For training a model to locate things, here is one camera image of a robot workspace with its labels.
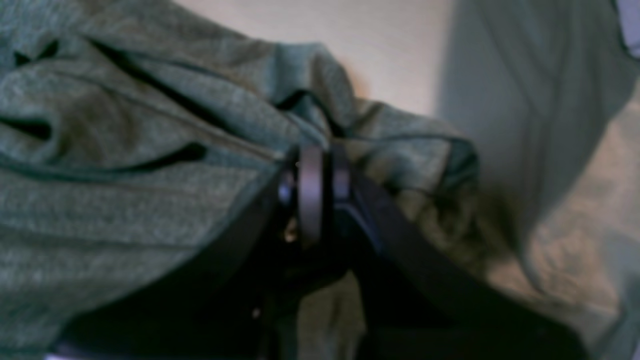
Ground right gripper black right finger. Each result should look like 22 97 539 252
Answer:
300 146 588 360

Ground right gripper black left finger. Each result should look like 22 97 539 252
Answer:
47 146 325 360

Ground green long-sleeve T-shirt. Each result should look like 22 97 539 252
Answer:
0 0 521 360

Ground light green table cloth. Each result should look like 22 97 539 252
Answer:
180 0 639 360

